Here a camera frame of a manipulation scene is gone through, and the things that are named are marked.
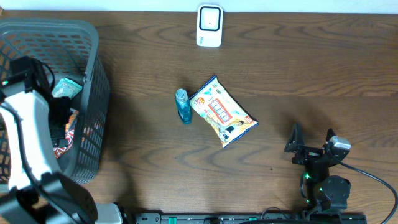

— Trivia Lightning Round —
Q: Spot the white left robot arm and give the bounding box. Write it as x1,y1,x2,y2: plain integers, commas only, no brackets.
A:
1,77,124,223

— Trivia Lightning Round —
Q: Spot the white barcode scanner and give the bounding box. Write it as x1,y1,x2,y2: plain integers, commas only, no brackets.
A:
196,4,224,47

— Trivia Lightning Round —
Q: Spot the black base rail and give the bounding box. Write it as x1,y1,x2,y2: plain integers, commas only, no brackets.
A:
134,213,367,224

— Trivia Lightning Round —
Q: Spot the red candy bar wrapper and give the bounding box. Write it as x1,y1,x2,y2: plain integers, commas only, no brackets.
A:
53,108,79,159

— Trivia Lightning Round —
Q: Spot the teal wet wipes pack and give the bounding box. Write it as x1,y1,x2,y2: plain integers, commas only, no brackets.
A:
52,78,83,99

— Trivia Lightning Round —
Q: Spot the yellow snack bag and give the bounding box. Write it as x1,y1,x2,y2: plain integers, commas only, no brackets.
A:
190,75,258,148

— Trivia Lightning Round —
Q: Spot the grey plastic basket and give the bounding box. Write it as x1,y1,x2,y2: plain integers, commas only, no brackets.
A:
1,18,110,184

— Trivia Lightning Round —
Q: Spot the blue liquid bottle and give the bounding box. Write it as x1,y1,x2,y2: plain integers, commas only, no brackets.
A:
175,88,192,124

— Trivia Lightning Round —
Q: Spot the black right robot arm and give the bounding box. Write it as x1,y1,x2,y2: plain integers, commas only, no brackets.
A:
284,123,351,219

